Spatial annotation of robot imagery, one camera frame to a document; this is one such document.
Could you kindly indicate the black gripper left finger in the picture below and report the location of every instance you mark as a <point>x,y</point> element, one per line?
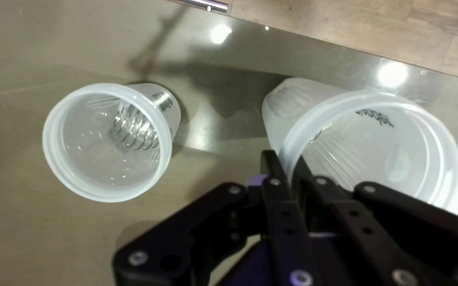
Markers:
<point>223,227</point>

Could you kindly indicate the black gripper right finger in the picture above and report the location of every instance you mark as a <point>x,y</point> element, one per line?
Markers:
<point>393,239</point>

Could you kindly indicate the tall translucent plastic cup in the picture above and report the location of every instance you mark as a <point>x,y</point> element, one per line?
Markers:
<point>356,148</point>

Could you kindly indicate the short translucent plastic cup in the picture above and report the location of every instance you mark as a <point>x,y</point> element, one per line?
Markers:
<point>87,159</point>

